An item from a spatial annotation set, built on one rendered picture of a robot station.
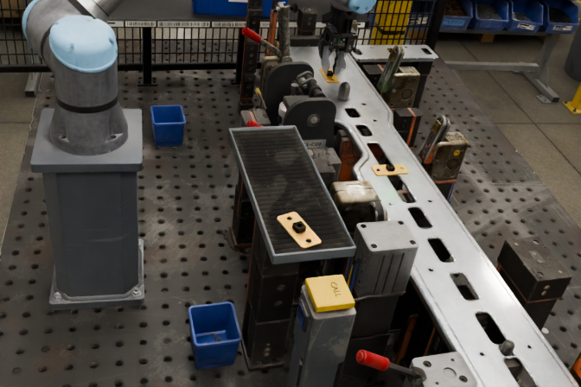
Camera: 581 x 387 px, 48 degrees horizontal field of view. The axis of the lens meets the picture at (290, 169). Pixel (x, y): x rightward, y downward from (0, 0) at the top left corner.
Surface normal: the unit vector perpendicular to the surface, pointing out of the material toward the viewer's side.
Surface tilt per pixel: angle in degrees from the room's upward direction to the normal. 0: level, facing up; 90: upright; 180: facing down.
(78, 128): 72
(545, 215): 0
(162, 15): 0
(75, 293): 90
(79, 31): 7
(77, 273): 90
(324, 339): 90
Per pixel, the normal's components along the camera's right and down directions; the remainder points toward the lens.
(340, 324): 0.26, 0.59
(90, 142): 0.33, 0.31
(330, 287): 0.12, -0.81
